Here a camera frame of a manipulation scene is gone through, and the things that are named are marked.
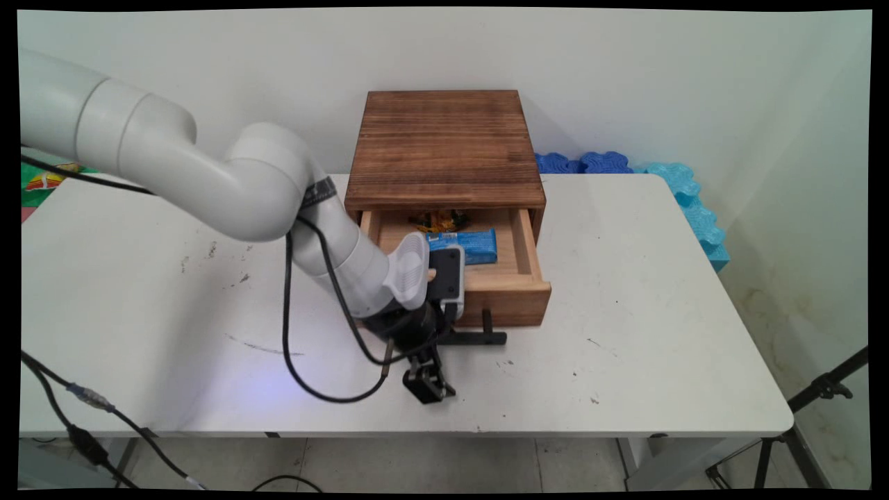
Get green printed foam mat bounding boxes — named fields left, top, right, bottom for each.
left=21, top=161, right=99, bottom=208

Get dark blue foam mat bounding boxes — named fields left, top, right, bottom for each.
left=535, top=152, right=583, bottom=174
left=580, top=151, right=634, bottom=174

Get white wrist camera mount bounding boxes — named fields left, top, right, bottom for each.
left=385, top=233, right=465, bottom=322

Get black tripod stand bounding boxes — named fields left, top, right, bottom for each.
left=705, top=346, right=870, bottom=490

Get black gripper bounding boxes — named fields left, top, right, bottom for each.
left=361, top=299, right=457, bottom=405

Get black usb cable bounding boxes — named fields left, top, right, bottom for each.
left=19, top=349, right=209, bottom=491

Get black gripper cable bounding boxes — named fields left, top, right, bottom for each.
left=21, top=154, right=397, bottom=405

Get light wooden drawer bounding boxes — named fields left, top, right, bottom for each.
left=358, top=207, right=552, bottom=328

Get orange dark snack wrappers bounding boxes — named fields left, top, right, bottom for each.
left=408, top=210, right=474, bottom=234

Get blue snack package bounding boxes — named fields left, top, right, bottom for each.
left=425, top=228, right=499, bottom=266

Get cyan foam mat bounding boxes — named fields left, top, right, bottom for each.
left=633, top=162, right=730, bottom=273

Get brown wooden drawer cabinet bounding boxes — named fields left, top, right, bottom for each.
left=344, top=90, right=547, bottom=245

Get black floor cable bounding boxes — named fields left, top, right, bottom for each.
left=250, top=475, right=324, bottom=492

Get black metal drawer handle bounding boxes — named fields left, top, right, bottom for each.
left=436, top=309, right=508, bottom=347

